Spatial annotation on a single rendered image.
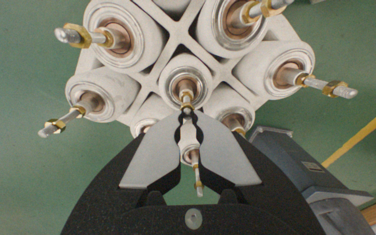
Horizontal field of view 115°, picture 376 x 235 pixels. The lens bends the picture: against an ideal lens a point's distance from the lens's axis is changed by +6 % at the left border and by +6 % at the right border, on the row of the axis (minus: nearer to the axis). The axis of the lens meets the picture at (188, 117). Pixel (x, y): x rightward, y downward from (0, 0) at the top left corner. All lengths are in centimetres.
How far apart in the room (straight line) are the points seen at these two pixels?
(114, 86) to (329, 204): 58
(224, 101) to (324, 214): 41
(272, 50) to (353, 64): 53
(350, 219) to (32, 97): 105
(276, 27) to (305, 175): 41
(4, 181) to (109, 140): 79
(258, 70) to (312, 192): 36
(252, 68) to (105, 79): 25
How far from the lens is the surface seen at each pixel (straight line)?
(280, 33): 33
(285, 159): 56
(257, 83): 25
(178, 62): 20
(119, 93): 25
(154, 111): 25
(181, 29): 27
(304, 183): 52
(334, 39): 66
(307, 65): 28
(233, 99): 24
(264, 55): 25
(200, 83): 21
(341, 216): 53
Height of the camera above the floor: 45
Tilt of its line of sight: 59 degrees down
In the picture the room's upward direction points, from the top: 177 degrees clockwise
